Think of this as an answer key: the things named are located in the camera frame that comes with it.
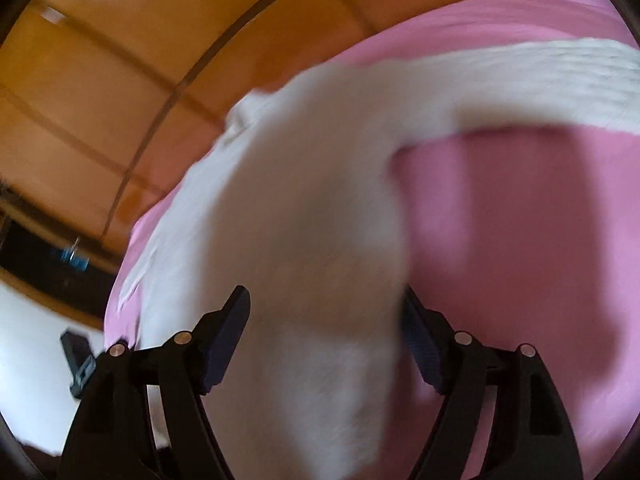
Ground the black appliance with blue display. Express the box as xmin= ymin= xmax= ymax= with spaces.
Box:
xmin=0 ymin=195 xmax=123 ymax=321

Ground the wooden panelled wardrobe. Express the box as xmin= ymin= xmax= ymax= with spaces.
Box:
xmin=0 ymin=0 xmax=601 ymax=318

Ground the pink blanket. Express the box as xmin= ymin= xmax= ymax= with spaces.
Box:
xmin=101 ymin=0 xmax=640 ymax=480

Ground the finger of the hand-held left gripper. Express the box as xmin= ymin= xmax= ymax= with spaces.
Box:
xmin=59 ymin=329 xmax=99 ymax=402

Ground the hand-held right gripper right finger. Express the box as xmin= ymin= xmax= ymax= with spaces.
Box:
xmin=400 ymin=285 xmax=584 ymax=480

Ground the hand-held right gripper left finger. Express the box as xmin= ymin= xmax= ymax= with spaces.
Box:
xmin=57 ymin=285 xmax=251 ymax=480

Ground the white knitted sweater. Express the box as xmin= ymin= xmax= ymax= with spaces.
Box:
xmin=116 ymin=36 xmax=640 ymax=480

